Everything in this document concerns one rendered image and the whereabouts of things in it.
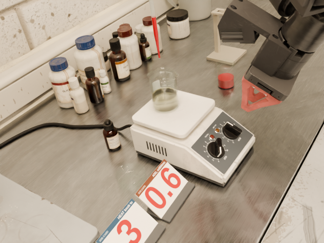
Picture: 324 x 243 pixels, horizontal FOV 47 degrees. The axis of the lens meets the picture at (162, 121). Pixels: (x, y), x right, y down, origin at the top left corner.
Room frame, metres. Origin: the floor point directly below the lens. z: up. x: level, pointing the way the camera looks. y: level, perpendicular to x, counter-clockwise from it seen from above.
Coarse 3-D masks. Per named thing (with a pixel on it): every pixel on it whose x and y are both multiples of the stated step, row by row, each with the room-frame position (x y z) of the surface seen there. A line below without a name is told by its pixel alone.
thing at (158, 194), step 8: (168, 168) 0.47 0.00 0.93; (160, 176) 0.46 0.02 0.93; (168, 176) 0.46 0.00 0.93; (176, 176) 0.46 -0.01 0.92; (152, 184) 0.44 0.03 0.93; (160, 184) 0.44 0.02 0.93; (168, 184) 0.45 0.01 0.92; (176, 184) 0.45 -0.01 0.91; (144, 192) 0.42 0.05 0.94; (152, 192) 0.43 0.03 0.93; (160, 192) 0.43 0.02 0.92; (168, 192) 0.43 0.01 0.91; (152, 200) 0.41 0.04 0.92; (160, 200) 0.42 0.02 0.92; (168, 200) 0.42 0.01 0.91; (160, 208) 0.40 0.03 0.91
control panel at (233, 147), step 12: (216, 120) 0.55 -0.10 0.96; (228, 120) 0.55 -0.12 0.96; (204, 132) 0.52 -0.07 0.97; (216, 132) 0.52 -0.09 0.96; (204, 144) 0.49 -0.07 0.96; (228, 144) 0.50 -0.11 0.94; (240, 144) 0.50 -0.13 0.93; (204, 156) 0.47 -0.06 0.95; (228, 156) 0.47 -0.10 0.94; (216, 168) 0.45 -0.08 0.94; (228, 168) 0.45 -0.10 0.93
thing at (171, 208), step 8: (184, 184) 0.46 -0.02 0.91; (192, 184) 0.45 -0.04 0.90; (176, 192) 0.44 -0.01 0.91; (184, 192) 0.44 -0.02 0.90; (144, 200) 0.41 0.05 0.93; (176, 200) 0.42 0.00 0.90; (184, 200) 0.42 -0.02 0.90; (152, 208) 0.40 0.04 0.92; (168, 208) 0.41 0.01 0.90; (176, 208) 0.41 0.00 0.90; (160, 216) 0.39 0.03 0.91; (168, 216) 0.39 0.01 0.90
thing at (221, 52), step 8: (216, 8) 0.94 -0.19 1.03; (216, 16) 0.92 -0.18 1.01; (216, 24) 0.92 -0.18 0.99; (216, 32) 0.92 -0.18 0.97; (216, 40) 0.92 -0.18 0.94; (216, 48) 0.92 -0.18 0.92; (224, 48) 0.94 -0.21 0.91; (232, 48) 0.93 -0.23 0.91; (208, 56) 0.90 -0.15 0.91; (216, 56) 0.90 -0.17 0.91; (224, 56) 0.89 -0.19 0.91; (232, 56) 0.88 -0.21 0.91; (240, 56) 0.88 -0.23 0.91
